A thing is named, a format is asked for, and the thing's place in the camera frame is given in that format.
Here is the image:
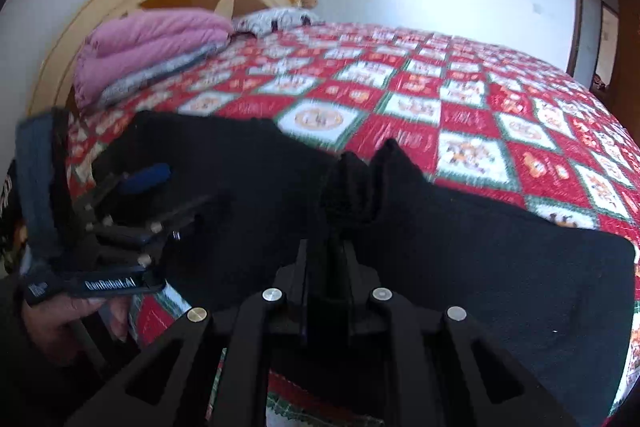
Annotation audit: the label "red printed checkered bedspread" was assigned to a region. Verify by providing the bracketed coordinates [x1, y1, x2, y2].
[65, 23, 640, 427]

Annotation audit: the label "brown wooden door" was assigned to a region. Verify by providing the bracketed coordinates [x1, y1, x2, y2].
[616, 0, 640, 112]

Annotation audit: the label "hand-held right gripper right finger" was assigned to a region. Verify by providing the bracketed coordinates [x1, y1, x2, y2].
[330, 237, 581, 427]

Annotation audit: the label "folded pink quilt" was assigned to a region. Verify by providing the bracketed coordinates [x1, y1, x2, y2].
[74, 9, 233, 108]

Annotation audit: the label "grey patterned pillow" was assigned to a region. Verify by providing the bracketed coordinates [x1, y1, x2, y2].
[232, 7, 326, 35]

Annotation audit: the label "folded grey patterned blanket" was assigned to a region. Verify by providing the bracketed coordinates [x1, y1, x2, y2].
[100, 39, 231, 108]

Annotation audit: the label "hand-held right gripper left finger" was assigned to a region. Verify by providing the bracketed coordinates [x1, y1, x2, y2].
[65, 232, 328, 427]

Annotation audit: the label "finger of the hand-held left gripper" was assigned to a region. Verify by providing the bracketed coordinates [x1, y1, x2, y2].
[75, 163, 173, 228]
[92, 193, 217, 264]

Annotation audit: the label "person's left hand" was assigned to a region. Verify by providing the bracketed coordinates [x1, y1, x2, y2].
[20, 292, 133, 369]

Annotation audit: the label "brown door frame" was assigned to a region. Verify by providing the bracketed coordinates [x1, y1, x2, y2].
[567, 0, 632, 82]

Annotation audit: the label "black pants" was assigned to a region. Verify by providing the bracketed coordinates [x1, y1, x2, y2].
[90, 109, 637, 427]

